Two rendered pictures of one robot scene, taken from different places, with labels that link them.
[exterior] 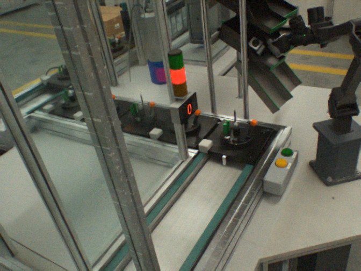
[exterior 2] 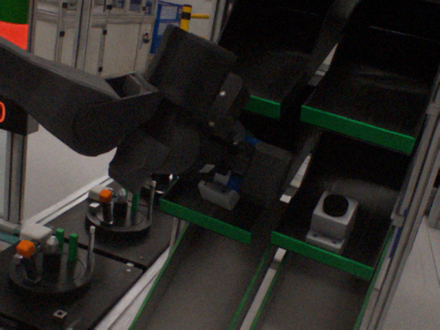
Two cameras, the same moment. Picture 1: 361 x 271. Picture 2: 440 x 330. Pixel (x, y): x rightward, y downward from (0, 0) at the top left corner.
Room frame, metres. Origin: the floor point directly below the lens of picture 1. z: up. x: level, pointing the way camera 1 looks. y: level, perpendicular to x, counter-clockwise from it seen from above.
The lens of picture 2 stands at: (1.11, -1.01, 1.48)
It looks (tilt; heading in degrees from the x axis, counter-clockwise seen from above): 19 degrees down; 67
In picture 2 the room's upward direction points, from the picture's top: 11 degrees clockwise
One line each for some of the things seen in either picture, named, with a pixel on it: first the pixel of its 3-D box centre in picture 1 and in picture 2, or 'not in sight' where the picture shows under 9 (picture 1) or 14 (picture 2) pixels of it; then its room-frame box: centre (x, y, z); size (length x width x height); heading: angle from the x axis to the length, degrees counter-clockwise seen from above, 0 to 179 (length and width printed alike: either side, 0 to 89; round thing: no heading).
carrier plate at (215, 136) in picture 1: (237, 140); (50, 282); (1.17, -0.23, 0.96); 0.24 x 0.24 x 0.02; 54
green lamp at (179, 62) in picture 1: (175, 60); (14, 7); (1.09, -0.03, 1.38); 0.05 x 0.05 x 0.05
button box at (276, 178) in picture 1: (281, 170); not in sight; (0.98, -0.36, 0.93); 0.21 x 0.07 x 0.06; 144
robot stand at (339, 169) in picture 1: (337, 150); not in sight; (1.00, -0.58, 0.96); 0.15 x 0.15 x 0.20; 5
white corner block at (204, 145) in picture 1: (205, 146); (36, 238); (1.15, -0.10, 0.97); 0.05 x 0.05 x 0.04; 54
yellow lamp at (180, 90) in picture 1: (180, 87); not in sight; (1.09, -0.03, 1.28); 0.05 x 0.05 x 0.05
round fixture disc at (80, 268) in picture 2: (237, 136); (50, 273); (1.17, -0.23, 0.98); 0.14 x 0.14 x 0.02
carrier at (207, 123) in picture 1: (183, 119); (120, 205); (1.33, -0.03, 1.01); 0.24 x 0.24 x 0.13; 54
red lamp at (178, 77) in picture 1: (178, 74); (12, 36); (1.09, -0.03, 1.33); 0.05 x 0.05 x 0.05
